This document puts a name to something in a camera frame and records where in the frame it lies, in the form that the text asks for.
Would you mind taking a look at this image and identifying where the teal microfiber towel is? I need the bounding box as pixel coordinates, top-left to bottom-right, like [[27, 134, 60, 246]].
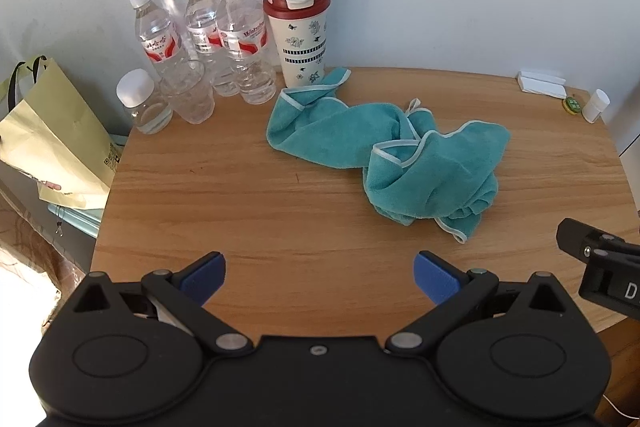
[[266, 68, 511, 244]]

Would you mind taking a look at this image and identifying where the small green yellow object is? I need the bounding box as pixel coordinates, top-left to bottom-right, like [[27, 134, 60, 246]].
[[562, 96, 582, 115]]

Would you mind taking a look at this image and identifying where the small white bottle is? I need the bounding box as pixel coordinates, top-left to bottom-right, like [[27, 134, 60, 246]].
[[582, 89, 611, 124]]

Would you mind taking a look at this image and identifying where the yellow-green paper bag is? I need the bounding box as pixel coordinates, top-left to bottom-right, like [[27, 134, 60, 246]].
[[1, 55, 122, 210]]

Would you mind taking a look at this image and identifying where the small glass jar white lid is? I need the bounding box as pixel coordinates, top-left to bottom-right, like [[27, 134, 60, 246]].
[[116, 68, 174, 134]]

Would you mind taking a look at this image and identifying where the clear textured plastic cup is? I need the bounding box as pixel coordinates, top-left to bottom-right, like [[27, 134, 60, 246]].
[[160, 60, 215, 124]]

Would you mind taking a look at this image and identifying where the left water bottle red label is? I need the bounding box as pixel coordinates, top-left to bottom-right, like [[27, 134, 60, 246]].
[[130, 0, 189, 84]]

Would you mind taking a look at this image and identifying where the water bottle red label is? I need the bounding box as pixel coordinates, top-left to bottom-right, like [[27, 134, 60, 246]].
[[183, 0, 240, 98], [216, 0, 277, 105], [130, 0, 189, 84]]

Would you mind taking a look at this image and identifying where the middle water bottle red label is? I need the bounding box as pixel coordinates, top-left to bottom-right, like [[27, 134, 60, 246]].
[[183, 0, 240, 98]]

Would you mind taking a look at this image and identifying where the right water bottle red label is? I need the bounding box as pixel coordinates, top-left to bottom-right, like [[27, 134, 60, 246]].
[[216, 0, 277, 105]]

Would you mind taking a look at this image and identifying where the cream tumbler red lid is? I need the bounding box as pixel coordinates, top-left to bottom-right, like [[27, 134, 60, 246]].
[[262, 0, 331, 88]]

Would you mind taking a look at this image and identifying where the white box by wall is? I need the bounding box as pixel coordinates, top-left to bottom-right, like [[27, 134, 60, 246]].
[[516, 70, 567, 100]]

